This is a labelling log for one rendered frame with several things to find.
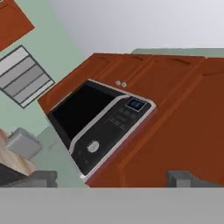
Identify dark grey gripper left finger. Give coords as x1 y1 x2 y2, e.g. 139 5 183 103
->
3 170 58 188

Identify red-brown cabinet door with knob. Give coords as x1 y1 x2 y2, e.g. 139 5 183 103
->
37 52 126 116
118 53 155 103

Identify grey window blind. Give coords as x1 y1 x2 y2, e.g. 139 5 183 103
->
0 44 56 109

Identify black hob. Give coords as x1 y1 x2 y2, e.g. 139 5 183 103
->
0 162 29 187

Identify grey toaster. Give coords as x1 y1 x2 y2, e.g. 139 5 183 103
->
5 127 43 161

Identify red-brown wall cabinet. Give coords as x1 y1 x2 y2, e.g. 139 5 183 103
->
0 0 36 53

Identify black silver-trimmed microwave oven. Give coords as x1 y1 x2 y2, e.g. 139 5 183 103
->
46 78 157 183

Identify tall red-brown cabinet door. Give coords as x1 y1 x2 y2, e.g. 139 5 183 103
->
86 55 207 188
122 57 224 188

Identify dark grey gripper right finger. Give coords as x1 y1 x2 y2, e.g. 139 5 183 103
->
165 170 223 188

